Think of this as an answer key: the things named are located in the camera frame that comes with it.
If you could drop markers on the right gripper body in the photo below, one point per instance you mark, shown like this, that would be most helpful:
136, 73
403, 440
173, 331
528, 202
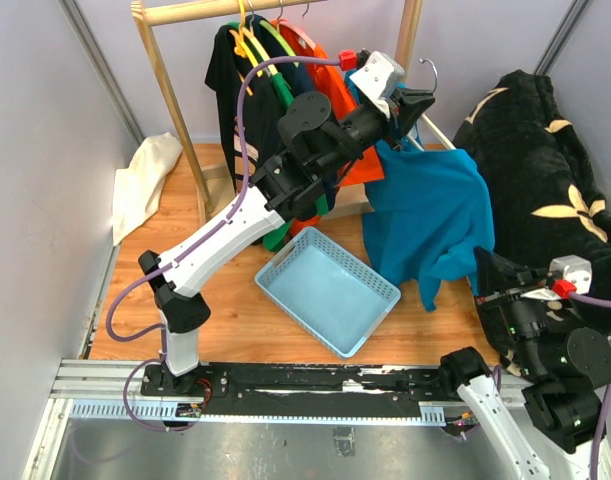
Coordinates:
523, 316

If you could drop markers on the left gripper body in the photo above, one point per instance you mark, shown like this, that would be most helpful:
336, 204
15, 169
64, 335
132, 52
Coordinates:
367, 129

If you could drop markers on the white plastic hanger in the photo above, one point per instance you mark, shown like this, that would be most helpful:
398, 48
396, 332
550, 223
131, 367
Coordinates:
435, 130

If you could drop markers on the orange t shirt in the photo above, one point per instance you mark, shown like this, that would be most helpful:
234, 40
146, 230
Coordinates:
328, 80

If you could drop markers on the teal blue t shirt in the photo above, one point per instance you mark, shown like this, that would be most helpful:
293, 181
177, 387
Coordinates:
431, 210

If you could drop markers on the pink plastic hanger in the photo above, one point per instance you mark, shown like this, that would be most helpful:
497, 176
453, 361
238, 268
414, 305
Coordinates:
295, 36

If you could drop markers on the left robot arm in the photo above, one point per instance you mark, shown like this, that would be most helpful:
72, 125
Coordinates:
314, 146

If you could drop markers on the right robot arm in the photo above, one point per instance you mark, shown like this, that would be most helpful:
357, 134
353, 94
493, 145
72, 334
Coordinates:
567, 368

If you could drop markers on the navy blue t shirt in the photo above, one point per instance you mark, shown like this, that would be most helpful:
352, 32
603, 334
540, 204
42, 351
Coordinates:
270, 93

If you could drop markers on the yellow hanger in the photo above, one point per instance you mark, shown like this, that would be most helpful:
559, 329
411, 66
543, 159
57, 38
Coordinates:
245, 43

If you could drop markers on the lime green hanger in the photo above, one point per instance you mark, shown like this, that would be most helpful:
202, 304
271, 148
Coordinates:
280, 40

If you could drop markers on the black printed t shirt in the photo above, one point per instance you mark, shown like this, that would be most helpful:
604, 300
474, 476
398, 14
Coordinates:
225, 74

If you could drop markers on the black floral blanket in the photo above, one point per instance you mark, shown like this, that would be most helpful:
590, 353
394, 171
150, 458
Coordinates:
544, 197

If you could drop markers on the light blue plastic basket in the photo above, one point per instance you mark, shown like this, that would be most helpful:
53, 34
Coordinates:
328, 291

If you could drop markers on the cream white cloth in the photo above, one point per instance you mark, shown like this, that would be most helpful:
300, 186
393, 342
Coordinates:
138, 187

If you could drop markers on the wooden clothes rack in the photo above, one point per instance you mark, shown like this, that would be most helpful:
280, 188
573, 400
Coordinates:
146, 19

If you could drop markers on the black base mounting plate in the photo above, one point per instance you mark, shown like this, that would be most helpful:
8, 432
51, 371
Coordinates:
302, 391

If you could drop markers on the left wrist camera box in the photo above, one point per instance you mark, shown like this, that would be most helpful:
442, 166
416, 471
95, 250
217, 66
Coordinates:
377, 80

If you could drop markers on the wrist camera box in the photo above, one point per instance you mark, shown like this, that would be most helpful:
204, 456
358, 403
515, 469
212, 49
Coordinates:
377, 80
566, 275

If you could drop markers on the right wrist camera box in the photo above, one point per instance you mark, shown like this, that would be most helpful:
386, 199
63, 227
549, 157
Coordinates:
566, 275

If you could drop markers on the aluminium rail frame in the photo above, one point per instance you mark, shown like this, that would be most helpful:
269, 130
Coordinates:
97, 425

